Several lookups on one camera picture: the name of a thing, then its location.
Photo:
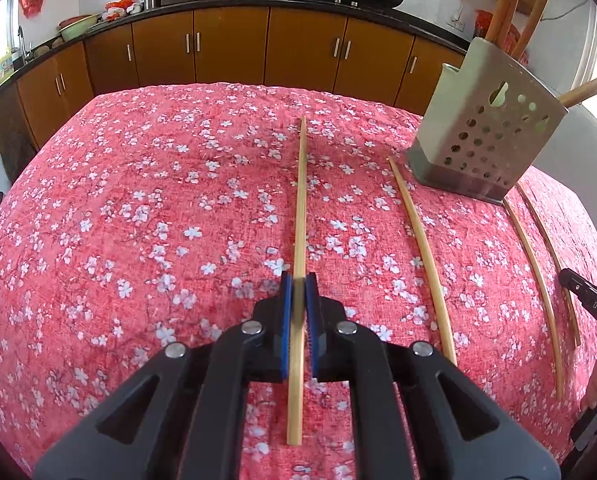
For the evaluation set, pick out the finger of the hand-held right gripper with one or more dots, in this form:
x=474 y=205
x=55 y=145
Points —
x=576 y=285

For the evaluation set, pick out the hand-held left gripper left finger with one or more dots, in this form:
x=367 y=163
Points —
x=287 y=320

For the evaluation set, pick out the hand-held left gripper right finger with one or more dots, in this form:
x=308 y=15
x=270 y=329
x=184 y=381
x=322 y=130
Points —
x=312 y=320

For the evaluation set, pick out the wooden chopstick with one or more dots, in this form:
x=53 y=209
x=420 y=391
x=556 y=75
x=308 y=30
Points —
x=301 y=210
x=426 y=245
x=543 y=230
x=590 y=87
x=508 y=0
x=545 y=300
x=538 y=5

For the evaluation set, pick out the perforated metal utensil holder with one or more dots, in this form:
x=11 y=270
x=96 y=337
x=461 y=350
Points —
x=478 y=125

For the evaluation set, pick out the red floral tablecloth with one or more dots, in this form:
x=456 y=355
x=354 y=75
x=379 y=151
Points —
x=153 y=185

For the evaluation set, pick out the wooden lower kitchen cabinets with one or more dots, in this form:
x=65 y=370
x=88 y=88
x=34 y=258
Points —
x=228 y=45

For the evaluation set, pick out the red white plastic bag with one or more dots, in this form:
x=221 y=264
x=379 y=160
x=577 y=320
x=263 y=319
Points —
x=121 y=9

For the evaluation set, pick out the green basin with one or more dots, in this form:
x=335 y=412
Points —
x=78 y=30

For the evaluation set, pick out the yellow detergent bottle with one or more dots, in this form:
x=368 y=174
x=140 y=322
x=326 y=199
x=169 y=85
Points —
x=6 y=67

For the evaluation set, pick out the metal faucet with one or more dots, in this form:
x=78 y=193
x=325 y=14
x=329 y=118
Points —
x=22 y=42

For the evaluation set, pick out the white wall socket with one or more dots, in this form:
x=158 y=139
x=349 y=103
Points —
x=457 y=24

